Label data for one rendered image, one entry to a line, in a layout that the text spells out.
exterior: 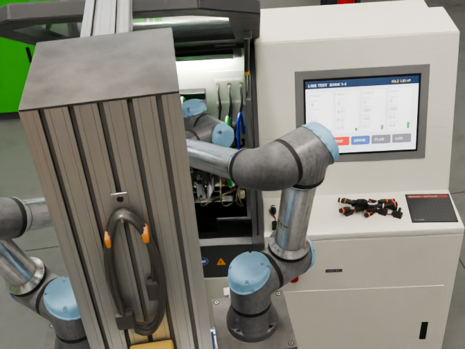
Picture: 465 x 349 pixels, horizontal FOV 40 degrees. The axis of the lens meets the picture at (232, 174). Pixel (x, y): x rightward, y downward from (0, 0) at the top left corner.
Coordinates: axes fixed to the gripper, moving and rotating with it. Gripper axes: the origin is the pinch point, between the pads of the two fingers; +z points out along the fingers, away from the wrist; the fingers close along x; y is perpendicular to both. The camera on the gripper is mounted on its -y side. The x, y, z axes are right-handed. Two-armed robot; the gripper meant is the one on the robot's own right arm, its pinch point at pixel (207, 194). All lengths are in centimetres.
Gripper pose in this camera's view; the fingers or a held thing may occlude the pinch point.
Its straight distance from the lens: 213.2
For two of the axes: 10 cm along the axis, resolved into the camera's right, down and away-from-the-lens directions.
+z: 0.9, 8.1, 5.8
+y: -1.1, 5.9, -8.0
